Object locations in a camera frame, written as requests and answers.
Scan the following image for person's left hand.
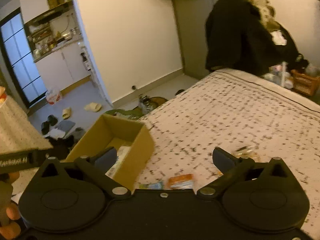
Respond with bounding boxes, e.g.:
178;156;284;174
1;172;21;239

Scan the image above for beige slipper right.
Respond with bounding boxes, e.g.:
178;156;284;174
84;102;102;113

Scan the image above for brown cardboard box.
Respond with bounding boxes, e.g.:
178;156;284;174
65;114;155;191

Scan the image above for white patterned bed cover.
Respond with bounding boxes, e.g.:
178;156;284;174
137;69;319;239

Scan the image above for black shoes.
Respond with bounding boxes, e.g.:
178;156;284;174
41;115;58;135

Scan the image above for white kitchen cabinet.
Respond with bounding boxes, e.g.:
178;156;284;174
34;37;91;92

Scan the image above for orange snack packet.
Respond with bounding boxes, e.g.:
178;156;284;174
167;174;194;190

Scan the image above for shoes by bed foot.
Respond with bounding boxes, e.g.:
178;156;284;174
138;95;168;115

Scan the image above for orange plastic basket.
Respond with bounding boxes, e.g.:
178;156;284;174
291;69;319;96

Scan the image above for beige slipper left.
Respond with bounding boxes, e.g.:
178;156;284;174
62;107;72;120

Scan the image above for tan cracker packet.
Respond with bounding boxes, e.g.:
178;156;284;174
232;146;261;163

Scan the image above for beige slipper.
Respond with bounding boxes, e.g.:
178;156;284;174
62;107;72;120
84;102;102;113

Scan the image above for cream knit cloth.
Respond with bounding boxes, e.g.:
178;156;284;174
0;96;52;154

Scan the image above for glass paned black door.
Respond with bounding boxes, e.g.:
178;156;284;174
1;8;47;108

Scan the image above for grey door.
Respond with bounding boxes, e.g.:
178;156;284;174
172;0;218;79

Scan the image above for kitchen shelf with items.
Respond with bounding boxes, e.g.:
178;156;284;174
20;0;79;61

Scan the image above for red white plastic bag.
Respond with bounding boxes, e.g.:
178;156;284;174
46;88;62;105

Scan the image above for green blue snack packet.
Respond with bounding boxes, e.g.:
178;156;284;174
139;180;164;190

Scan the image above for white blue snack packet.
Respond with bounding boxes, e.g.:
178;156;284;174
105;146;131;178

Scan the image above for black coat pile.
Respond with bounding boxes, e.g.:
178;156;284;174
206;0;309;76

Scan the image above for grey cloth on floor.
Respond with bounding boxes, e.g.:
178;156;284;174
55;120;75;134

